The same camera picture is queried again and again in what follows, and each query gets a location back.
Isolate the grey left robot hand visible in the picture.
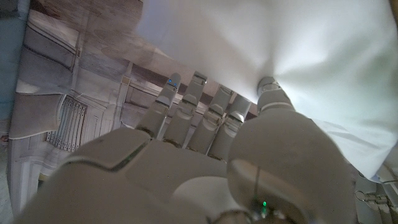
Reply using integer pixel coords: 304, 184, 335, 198
354, 149, 398, 224

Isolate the printed sofa room backdrop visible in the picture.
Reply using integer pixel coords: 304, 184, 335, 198
7, 0, 259, 215

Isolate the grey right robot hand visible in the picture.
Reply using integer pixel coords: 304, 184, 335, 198
12, 70, 358, 224

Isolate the white cloth napkin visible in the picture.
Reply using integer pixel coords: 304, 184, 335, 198
135, 0, 398, 182

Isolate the blue-grey rolled backdrop edge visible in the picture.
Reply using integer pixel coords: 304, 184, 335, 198
0, 0, 30, 125

